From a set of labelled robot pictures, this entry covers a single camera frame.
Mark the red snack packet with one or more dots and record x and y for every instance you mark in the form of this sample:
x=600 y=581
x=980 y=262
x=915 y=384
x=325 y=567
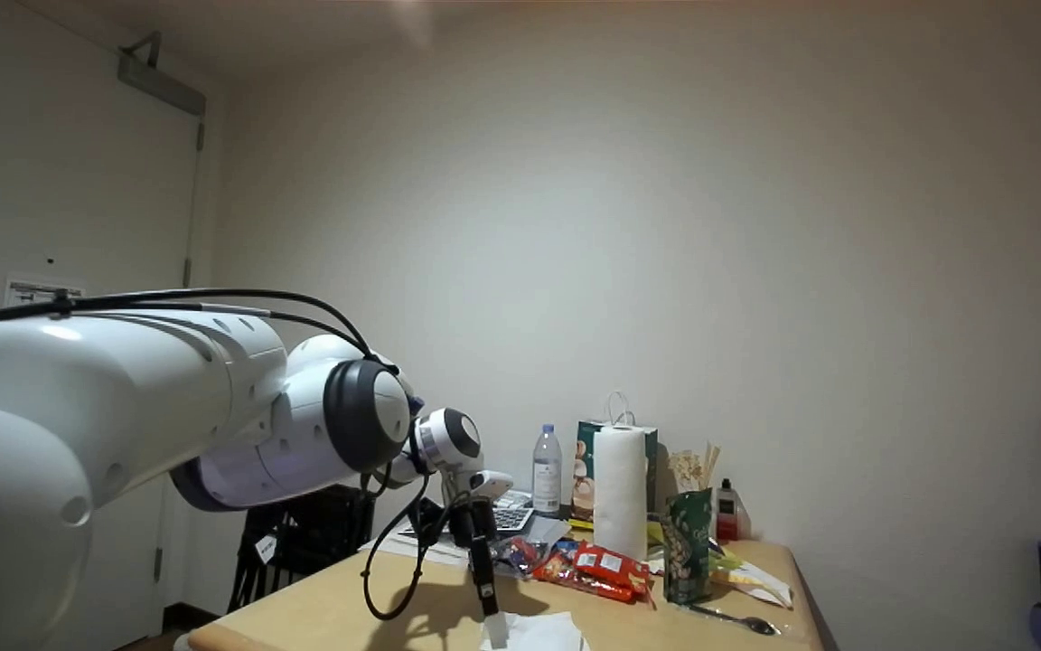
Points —
x=604 y=569

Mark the clear plastic water bottle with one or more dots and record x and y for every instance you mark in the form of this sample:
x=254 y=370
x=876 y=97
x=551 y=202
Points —
x=548 y=475

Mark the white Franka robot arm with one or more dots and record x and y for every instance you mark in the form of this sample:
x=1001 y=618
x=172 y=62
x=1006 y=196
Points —
x=122 y=401

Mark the metal spoon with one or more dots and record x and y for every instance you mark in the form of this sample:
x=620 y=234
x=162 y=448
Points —
x=739 y=619

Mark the white plastic wrapper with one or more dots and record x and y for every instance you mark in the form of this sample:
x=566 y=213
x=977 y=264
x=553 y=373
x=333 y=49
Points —
x=762 y=583

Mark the wooden sticks bundle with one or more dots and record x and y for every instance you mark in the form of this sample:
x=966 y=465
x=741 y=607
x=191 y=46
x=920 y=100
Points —
x=694 y=467

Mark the grey door closer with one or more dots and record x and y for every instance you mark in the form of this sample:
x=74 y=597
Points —
x=161 y=86

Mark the white napkin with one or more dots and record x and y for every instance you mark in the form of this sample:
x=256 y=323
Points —
x=538 y=636

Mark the white paper towel roll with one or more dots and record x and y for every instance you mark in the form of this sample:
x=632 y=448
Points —
x=620 y=495

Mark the dark crumpled wrapper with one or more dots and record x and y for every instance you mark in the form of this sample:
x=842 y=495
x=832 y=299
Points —
x=518 y=560

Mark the white door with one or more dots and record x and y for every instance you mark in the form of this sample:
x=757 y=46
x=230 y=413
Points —
x=61 y=182

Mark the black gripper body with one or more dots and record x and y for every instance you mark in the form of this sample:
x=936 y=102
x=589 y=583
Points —
x=475 y=537

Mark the black white keyboard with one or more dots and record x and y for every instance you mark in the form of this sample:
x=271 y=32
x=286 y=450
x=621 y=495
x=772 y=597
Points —
x=513 y=513

